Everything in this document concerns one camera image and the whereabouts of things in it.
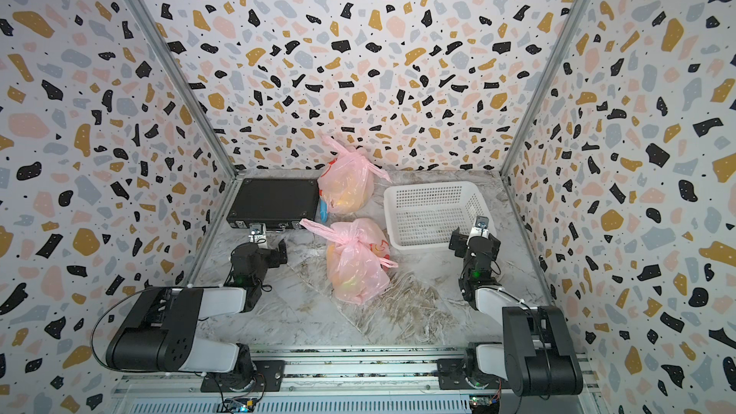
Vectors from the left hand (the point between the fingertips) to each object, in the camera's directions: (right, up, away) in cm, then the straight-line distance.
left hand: (270, 240), depth 92 cm
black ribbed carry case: (-4, +12, +17) cm, 21 cm away
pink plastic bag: (+23, +19, +11) cm, 32 cm away
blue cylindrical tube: (+14, +9, +14) cm, 22 cm away
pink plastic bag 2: (+29, -3, -12) cm, 32 cm away
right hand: (+66, +3, -3) cm, 66 cm away
